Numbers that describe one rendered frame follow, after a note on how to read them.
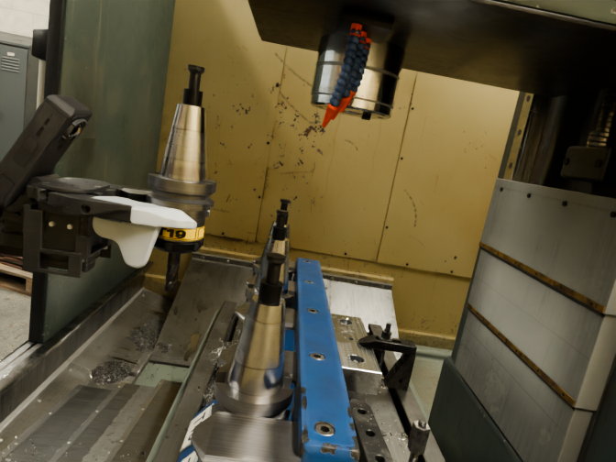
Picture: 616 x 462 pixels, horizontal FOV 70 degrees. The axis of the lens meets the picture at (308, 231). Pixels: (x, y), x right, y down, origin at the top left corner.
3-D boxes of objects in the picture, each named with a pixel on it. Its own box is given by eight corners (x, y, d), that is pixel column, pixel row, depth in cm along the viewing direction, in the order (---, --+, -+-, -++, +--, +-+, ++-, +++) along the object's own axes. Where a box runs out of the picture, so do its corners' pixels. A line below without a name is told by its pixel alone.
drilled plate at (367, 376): (266, 379, 89) (269, 356, 88) (272, 322, 118) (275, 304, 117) (377, 395, 91) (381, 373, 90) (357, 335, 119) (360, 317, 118)
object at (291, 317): (232, 323, 48) (233, 315, 48) (237, 305, 54) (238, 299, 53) (294, 333, 49) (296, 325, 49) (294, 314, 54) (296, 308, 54)
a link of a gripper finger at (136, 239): (192, 273, 41) (104, 253, 43) (199, 212, 40) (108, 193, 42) (175, 282, 38) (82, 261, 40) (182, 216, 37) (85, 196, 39)
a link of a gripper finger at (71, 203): (149, 220, 41) (69, 203, 43) (151, 202, 41) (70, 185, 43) (119, 228, 37) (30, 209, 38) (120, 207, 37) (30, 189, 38)
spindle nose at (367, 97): (398, 116, 77) (412, 44, 74) (307, 100, 77) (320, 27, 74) (385, 122, 92) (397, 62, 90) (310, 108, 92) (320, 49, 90)
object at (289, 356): (214, 374, 38) (215, 366, 37) (224, 346, 43) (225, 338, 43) (295, 386, 38) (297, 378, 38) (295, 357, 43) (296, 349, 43)
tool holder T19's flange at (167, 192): (204, 214, 40) (208, 186, 39) (137, 203, 39) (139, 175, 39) (217, 203, 46) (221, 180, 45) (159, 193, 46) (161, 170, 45)
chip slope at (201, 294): (130, 390, 130) (139, 308, 125) (185, 307, 196) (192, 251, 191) (422, 432, 136) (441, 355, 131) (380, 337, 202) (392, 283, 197)
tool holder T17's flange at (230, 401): (291, 437, 33) (297, 407, 32) (208, 432, 32) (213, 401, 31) (284, 389, 39) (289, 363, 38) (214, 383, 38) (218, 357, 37)
